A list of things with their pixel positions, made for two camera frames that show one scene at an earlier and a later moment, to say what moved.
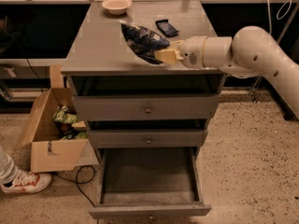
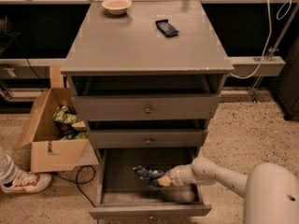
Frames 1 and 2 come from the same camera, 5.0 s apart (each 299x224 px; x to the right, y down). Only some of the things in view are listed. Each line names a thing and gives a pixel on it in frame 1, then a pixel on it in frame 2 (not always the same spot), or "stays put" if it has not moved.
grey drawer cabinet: x=133 y=107 stays put
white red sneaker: x=26 y=182 stays put
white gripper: x=191 y=51 → x=176 y=176
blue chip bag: x=144 y=42 → x=149 y=175
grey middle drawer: x=151 y=138 stays put
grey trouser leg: x=8 y=172 stays put
